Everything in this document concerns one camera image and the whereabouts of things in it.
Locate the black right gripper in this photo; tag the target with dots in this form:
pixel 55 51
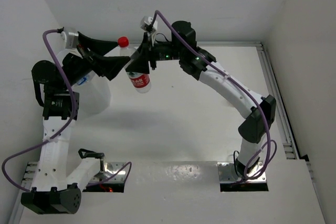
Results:
pixel 139 62

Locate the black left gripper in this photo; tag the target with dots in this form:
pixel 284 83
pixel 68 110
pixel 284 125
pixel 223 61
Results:
pixel 106 66

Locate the red label clear bottle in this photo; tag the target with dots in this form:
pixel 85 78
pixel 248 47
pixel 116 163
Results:
pixel 136 68

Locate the blue label Pocari bottle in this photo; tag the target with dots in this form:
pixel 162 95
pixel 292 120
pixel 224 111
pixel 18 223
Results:
pixel 83 80

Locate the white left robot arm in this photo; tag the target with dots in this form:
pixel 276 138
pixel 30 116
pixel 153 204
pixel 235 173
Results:
pixel 53 191

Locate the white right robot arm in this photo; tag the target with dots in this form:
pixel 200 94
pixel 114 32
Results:
pixel 258 111

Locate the translucent white plastic bin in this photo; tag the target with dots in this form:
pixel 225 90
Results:
pixel 94 95

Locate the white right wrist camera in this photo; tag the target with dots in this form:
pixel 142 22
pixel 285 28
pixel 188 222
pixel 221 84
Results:
pixel 149 25

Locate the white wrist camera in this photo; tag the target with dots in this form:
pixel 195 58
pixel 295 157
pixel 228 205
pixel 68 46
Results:
pixel 149 25
pixel 70 37

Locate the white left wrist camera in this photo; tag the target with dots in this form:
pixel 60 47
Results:
pixel 70 37

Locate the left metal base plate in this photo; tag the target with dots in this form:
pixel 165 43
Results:
pixel 112 172

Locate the metal base plate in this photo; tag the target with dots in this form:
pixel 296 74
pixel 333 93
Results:
pixel 227 174
pixel 112 172

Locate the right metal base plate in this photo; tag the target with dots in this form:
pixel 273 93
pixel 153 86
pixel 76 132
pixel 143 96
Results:
pixel 227 174

